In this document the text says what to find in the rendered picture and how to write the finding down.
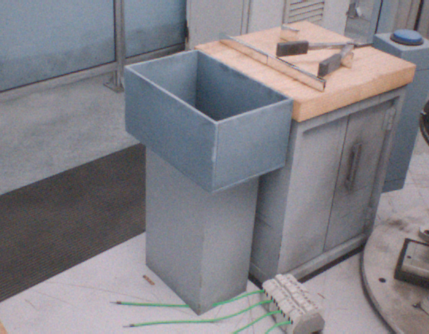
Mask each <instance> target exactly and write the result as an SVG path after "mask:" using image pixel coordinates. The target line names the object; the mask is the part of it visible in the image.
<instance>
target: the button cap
mask: <svg viewBox="0 0 429 334"><path fill-rule="evenodd" d="M393 36H394V37H395V38H396V39H398V40H401V41H406V42H419V41H421V37H422V35H421V34H419V33H418V32H416V31H414V30H410V29H398V30H396V31H395V32H394V34H393Z"/></svg>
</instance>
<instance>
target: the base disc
mask: <svg viewBox="0 0 429 334"><path fill-rule="evenodd" d="M428 224H429V204H422V205H418V206H415V207H412V208H408V209H405V210H403V211H401V212H398V213H396V214H392V215H390V216H389V217H388V218H387V219H386V220H385V221H383V222H381V223H380V224H378V225H377V226H376V227H375V228H374V230H373V231H372V234H371V236H369V237H368V238H367V240H366V242H365V248H364V251H363V255H362V260H361V268H362V274H363V278H364V281H365V286H366V289H367V290H368V293H369V296H370V298H371V300H372V302H373V303H374V304H375V306H376V307H377V310H378V311H379V312H380V314H381V315H382V316H383V318H384V319H385V320H386V322H387V323H388V324H389V325H390V327H391V328H392V329H393V330H395V331H396V332H397V334H429V314H428V313H427V312H426V311H425V310H424V309H421V302H420V300H421V297H426V296H427V295H429V289H425V288H423V287H420V286H418V285H413V284H411V283H406V282H402V281H399V280H396V279H394V278H393V276H394V273H395V270H396V266H397V263H398V260H399V258H400V253H401V251H402V248H403V243H404V238H406V237H407V238H410V239H414V240H416V241H420V242H422V243H427V244H429V241H426V240H425V239H423V238H422V237H419V236H418V230H419V227H421V226H425V225H428Z"/></svg>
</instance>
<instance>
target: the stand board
mask: <svg viewBox="0 0 429 334"><path fill-rule="evenodd" d="M288 26H290V27H292V28H294V29H298V30H299V31H300V35H299V41H308V42H309V43H323V42H346V41H350V40H352V39H350V38H346V37H344V36H342V35H339V34H337V33H334V32H331V31H330V30H328V29H323V28H320V27H319V26H317V25H313V24H311V23H310V22H308V21H301V22H298V23H295V24H291V25H288ZM280 31H281V27H278V28H275V29H268V30H265V31H258V32H255V33H249V34H245V35H241V36H239V37H236V38H238V39H240V40H242V41H244V42H247V43H249V44H251V45H253V46H255V47H257V48H259V49H261V50H263V51H264V52H269V53H270V54H273V55H274V56H276V55H275V53H276V43H277V42H285V41H284V40H282V39H280ZM197 49H199V50H201V51H203V52H205V53H208V54H209V55H211V56H213V57H215V58H217V59H219V60H221V61H222V62H223V63H225V64H229V65H230V66H232V67H234V68H236V69H238V70H239V71H241V72H243V73H245V74H246V75H250V76H252V77H253V78H255V79H256V80H259V81H261V82H262V83H263V84H266V85H269V86H271V87H273V88H274V89H276V90H278V91H280V92H282V93H284V94H285V95H288V96H290V97H292V98H293V99H295V100H294V106H293V111H292V118H293V119H295V120H296V121H297V122H301V121H303V120H306V119H308V118H311V117H314V116H318V115H322V114H325V113H327V112H329V111H332V110H335V109H338V108H340V107H343V106H345V105H350V104H352V103H356V102H358V101H361V100H363V99H367V98H369V97H371V96H374V95H377V94H380V93H384V92H387V91H390V90H392V89H395V88H397V87H401V86H403V85H405V84H409V83H411V82H412V81H413V77H414V74H415V68H416V65H415V64H412V63H409V62H407V61H405V60H402V59H398V58H396V57H394V56H391V55H389V54H387V53H385V52H382V51H380V50H378V49H373V48H370V47H366V48H362V49H355V50H352V52H353V53H354V62H353V67H352V68H351V69H348V68H345V67H343V66H341V65H340V68H338V69H336V70H335V71H333V72H332V73H330V74H328V75H326V76H324V77H320V76H319V77H320V78H323V79H325V80H326V81H327V84H326V88H325V92H323V93H321V92H319V91H317V90H315V89H314V88H312V87H309V86H307V85H306V84H303V83H301V82H299V81H297V80H295V79H293V78H291V77H289V76H286V75H285V74H282V73H280V72H278V71H276V70H274V69H273V68H270V67H269V66H267V65H265V64H262V63H260V62H258V61H256V60H254V59H253V58H251V57H249V56H247V55H245V54H243V53H240V52H238V51H236V50H234V49H232V48H231V47H229V46H227V45H224V44H222V43H219V41H216V42H212V43H206V44H202V45H196V46H195V47H194V50H197ZM331 53H332V50H319V51H307V54H303V55H296V56H285V57H278V58H281V59H282V60H285V61H286V62H288V63H291V64H294V65H296V66H297V67H299V68H302V69H303V70H305V71H307V72H310V73H313V74H315V75H318V70H319V62H322V61H323V60H325V59H327V58H328V57H330V56H331ZM276 57H277V56H276Z"/></svg>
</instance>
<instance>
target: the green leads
mask: <svg viewBox="0 0 429 334"><path fill-rule="evenodd" d="M263 292H264V290H263V289H262V290H256V291H253V292H250V293H247V294H244V295H242V296H240V297H235V298H232V299H230V300H228V301H222V302H219V303H214V304H213V305H212V306H217V305H224V304H227V303H230V302H232V301H236V300H238V299H240V298H243V297H248V296H249V295H253V294H255V293H263ZM269 302H273V300H265V301H260V302H258V303H256V304H254V305H252V306H250V307H249V308H247V309H243V310H242V311H240V312H237V313H233V314H231V315H229V316H225V317H220V318H216V319H210V320H164V321H147V322H142V323H136V324H135V323H133V324H129V325H123V326H122V327H129V326H130V327H134V326H140V325H145V324H159V323H177V322H208V321H214V320H225V319H228V318H231V317H235V316H237V315H239V314H242V313H243V312H245V311H247V310H249V309H253V308H254V307H256V306H258V305H261V304H264V303H269ZM110 303H117V304H123V305H147V306H164V307H181V308H189V305H170V304H156V303H139V302H127V301H110ZM274 313H281V310H274V311H271V312H268V313H266V314H265V315H263V316H261V317H259V318H257V319H256V320H254V321H252V322H250V323H249V324H247V325H245V326H243V327H242V328H240V329H238V330H237V331H235V332H231V333H229V334H235V333H237V332H241V331H242V330H243V329H245V328H248V327H249V326H251V325H252V324H254V323H255V322H257V321H259V320H262V319H263V318H265V317H266V316H268V315H270V314H274ZM281 324H290V321H287V322H278V323H276V324H275V325H273V326H272V327H271V328H269V329H268V330H267V331H266V332H265V333H263V334H267V333H269V332H271V331H272V330H273V329H274V328H275V327H276V326H278V325H281Z"/></svg>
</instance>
